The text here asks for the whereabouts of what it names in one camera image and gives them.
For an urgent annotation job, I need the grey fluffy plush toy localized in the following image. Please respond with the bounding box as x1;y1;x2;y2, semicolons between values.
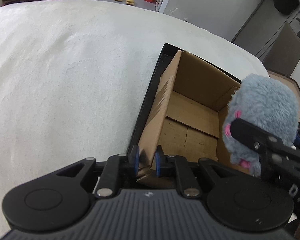
223;74;299;177

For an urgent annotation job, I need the brown cardboard box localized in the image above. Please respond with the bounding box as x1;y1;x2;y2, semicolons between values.
138;50;249;173

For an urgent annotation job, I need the grey upholstered headboard panel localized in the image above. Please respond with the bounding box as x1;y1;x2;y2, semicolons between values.
263;23;300;77

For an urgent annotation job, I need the black rectangular tray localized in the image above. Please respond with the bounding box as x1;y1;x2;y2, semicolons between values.
127;43;241;152

